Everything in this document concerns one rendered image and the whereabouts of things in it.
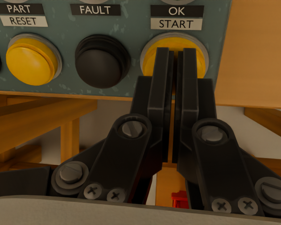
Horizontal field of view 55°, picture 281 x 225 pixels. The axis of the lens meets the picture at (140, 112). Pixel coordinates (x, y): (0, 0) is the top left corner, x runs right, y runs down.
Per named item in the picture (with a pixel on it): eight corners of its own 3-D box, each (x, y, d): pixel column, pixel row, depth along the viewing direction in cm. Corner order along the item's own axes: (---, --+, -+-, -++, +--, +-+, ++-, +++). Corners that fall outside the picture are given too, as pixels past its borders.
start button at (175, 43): (200, 86, 14) (201, 101, 13) (145, 84, 14) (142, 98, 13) (208, 34, 12) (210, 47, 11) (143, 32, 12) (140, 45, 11)
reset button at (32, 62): (64, 77, 15) (56, 90, 14) (22, 75, 15) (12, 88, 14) (52, 35, 13) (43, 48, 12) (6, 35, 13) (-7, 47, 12)
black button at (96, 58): (128, 80, 14) (125, 94, 13) (84, 77, 14) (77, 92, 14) (125, 38, 12) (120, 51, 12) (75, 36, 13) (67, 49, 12)
